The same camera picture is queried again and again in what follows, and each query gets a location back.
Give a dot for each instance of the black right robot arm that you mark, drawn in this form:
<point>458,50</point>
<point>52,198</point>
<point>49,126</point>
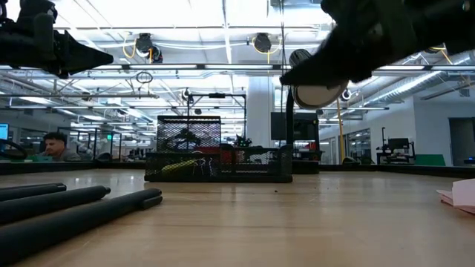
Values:
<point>445,22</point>

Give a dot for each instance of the black binder clip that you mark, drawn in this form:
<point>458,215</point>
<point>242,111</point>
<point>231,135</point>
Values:
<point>197,167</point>
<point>208,167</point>

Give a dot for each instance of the green panel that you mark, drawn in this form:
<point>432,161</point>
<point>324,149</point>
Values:
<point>430,160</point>

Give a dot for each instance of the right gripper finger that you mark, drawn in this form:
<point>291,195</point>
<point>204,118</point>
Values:
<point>319,70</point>

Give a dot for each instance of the person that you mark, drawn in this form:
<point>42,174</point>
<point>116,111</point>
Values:
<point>55,146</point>

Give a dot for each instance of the blue computer monitor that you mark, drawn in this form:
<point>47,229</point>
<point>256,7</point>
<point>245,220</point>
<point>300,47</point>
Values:
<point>3,131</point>

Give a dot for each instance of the pink sticky note pad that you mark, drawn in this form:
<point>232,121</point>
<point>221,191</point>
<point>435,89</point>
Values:
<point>464,193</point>

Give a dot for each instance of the black mesh desk organizer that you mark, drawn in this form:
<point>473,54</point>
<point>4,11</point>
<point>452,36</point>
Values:
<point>219,178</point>

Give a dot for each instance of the background workstation with monitor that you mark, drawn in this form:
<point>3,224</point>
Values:
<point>398,144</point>

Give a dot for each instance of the small yellow-green highlighter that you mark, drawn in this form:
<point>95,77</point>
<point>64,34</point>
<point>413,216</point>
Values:
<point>178,167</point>

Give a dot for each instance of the black vented box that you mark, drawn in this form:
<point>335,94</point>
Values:
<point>308,128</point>

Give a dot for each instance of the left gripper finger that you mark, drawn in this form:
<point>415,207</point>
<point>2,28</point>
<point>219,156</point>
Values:
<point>81,55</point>

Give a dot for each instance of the black pen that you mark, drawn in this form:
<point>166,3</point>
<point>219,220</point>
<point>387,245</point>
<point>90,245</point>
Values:
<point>22,185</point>
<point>74,219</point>
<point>48,203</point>
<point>29,193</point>

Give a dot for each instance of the background black workcell frame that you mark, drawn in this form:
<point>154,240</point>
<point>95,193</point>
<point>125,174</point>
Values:
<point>217,95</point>

